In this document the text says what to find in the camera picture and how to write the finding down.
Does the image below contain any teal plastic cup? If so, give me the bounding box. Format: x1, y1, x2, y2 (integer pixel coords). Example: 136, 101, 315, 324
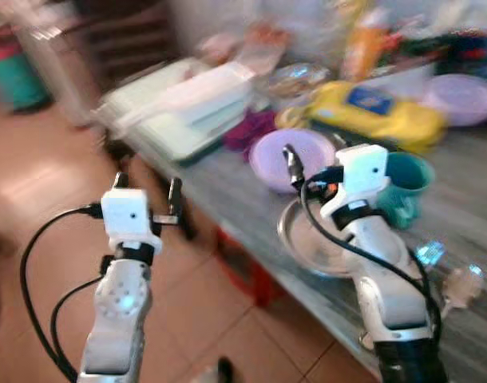
382, 151, 435, 230

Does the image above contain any lilac plastic bowl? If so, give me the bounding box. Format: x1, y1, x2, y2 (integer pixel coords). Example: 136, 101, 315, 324
249, 128, 338, 195
422, 73, 487, 128

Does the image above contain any yellow package with blue label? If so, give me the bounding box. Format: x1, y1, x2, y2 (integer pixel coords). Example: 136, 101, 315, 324
306, 79, 449, 154

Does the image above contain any maroon cloth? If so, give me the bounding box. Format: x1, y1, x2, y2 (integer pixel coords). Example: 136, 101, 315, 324
223, 109, 278, 154

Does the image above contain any small stainless steel bowl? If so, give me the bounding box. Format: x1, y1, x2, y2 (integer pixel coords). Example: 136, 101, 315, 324
267, 61, 334, 102

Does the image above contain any orange plastic bottle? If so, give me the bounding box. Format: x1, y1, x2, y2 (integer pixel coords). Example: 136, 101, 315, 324
342, 7, 390, 82

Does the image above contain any red plastic stool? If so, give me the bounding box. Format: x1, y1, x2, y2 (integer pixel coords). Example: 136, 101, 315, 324
215, 227, 286, 309

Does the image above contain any long white plastic box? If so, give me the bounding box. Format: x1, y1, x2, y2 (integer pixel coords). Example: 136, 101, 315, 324
114, 61, 257, 133

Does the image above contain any metal fork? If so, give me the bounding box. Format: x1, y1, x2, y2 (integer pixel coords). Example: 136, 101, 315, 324
414, 239, 446, 269

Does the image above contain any teal plastic bin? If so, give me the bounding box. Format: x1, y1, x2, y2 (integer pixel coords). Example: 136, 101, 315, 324
0, 43, 50, 113

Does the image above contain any metal spoon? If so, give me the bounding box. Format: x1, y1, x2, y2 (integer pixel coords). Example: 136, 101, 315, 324
441, 265, 486, 322

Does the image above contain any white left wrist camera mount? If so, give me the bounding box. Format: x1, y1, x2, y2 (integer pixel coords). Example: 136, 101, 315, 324
100, 187, 164, 257

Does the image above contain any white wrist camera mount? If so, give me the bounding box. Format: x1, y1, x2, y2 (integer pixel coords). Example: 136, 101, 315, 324
100, 187, 164, 257
319, 144, 390, 221

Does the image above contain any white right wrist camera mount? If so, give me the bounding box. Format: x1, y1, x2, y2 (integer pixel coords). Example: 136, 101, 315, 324
319, 144, 390, 221

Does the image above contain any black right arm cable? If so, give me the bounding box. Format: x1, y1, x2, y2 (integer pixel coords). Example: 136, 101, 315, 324
299, 179, 445, 345

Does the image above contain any long black left arm cable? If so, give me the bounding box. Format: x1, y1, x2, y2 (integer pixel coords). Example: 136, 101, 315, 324
19, 204, 105, 382

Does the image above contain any short black left arm cable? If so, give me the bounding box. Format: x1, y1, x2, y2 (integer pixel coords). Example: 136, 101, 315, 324
49, 274, 105, 377

